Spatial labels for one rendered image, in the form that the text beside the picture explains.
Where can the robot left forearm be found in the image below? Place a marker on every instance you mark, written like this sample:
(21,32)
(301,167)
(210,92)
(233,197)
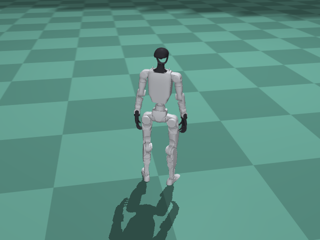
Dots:
(138,102)

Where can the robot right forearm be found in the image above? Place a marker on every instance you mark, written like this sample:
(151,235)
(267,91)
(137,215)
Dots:
(182,106)

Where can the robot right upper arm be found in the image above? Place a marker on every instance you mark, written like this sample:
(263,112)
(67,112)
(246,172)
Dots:
(177,79)

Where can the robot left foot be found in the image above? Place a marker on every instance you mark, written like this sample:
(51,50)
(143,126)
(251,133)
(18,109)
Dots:
(146,177)

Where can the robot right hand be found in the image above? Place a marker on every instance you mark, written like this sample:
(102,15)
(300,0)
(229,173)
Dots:
(184,123)

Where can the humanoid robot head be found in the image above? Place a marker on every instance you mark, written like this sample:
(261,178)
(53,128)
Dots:
(161,53)

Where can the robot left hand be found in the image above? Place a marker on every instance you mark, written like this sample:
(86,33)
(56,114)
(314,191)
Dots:
(137,120)

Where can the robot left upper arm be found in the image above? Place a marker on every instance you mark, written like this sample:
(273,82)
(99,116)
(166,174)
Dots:
(142,82)

